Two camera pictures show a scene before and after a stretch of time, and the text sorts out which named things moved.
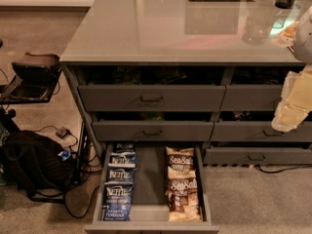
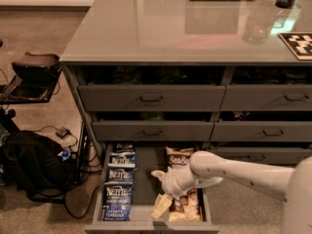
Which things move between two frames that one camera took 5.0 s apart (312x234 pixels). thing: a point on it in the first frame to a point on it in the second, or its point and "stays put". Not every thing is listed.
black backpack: [31, 162] stays put
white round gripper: [304, 38] to [171, 182]
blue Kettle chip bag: [117, 201] stays put
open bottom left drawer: [153, 188] stays put
